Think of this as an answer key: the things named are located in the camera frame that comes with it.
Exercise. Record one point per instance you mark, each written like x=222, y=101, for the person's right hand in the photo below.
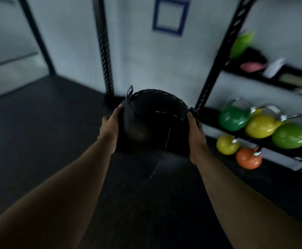
x=196, y=137

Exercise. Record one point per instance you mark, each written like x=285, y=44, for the person's left hand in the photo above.
x=109, y=128

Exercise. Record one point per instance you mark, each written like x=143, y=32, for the orange kettlebell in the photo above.
x=248, y=158

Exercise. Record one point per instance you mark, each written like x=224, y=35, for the small yellow kettlebell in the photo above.
x=226, y=144

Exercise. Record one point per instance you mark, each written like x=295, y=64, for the blue square wall marking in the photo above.
x=170, y=15

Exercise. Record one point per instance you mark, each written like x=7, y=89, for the light green kettlebell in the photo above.
x=291, y=134

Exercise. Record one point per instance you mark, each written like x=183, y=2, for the dark green kettlebell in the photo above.
x=233, y=117

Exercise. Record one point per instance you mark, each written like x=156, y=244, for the person's right thumb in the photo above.
x=190, y=121

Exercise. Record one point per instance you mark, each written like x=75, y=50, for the large yellow kettlebell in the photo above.
x=261, y=124

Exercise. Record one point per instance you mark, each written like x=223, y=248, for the person's left forearm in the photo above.
x=49, y=194

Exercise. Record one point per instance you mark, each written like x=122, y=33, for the pink kettlebell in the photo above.
x=252, y=66

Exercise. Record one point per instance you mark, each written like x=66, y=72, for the black storage shelf rack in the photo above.
x=270, y=82

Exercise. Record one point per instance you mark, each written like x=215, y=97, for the black slanted rack post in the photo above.
x=36, y=36

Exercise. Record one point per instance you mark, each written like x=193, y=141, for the lime green kettlebell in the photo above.
x=241, y=44

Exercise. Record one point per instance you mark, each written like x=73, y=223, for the black perforated rack upright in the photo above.
x=225, y=49
x=104, y=46

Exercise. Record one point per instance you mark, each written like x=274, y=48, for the black medicine ball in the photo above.
x=153, y=124

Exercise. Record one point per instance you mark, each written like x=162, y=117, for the person's left thumb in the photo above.
x=117, y=114

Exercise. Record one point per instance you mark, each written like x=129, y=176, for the person's right forearm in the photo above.
x=244, y=204

